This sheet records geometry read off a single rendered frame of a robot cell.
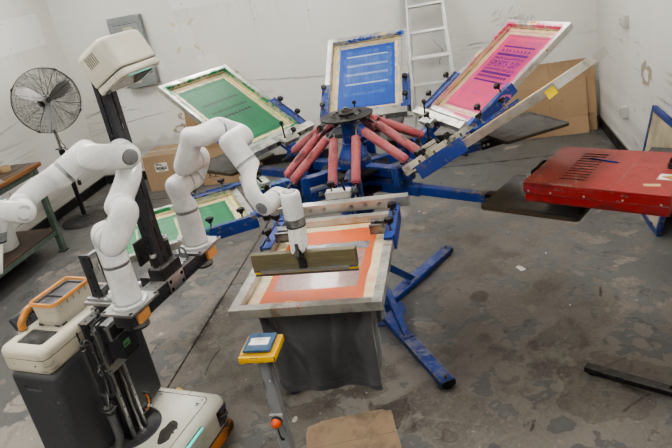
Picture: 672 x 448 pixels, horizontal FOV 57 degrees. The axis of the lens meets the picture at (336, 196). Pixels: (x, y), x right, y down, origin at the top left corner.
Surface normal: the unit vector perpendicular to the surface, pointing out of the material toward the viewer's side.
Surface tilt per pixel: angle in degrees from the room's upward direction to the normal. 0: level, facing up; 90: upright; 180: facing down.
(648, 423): 0
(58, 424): 90
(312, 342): 93
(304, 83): 90
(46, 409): 90
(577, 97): 78
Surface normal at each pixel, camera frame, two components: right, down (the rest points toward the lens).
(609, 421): -0.18, -0.91
